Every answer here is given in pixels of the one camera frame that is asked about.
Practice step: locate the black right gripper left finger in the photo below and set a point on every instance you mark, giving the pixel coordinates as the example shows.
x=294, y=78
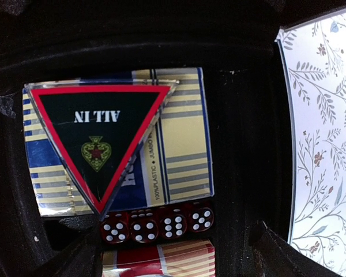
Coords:
x=82, y=257

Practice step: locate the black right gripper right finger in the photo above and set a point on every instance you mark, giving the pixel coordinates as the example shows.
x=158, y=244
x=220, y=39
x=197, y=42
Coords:
x=271, y=252

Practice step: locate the black triangular all-in button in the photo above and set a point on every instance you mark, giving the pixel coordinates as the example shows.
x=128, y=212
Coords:
x=97, y=127

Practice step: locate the aluminium poker case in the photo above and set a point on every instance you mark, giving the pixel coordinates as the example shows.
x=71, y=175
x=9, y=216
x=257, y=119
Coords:
x=248, y=113

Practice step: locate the red Texas Hold'em card deck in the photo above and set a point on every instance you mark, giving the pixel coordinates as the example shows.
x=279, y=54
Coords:
x=186, y=258

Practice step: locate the blue Texas Hold'em card deck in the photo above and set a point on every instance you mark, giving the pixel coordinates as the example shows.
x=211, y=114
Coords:
x=174, y=165

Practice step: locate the red translucent die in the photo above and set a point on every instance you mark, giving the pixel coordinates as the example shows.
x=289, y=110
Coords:
x=143, y=226
x=115, y=228
x=172, y=222
x=200, y=216

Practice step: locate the floral patterned table mat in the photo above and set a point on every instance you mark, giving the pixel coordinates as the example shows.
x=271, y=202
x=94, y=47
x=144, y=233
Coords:
x=313, y=55

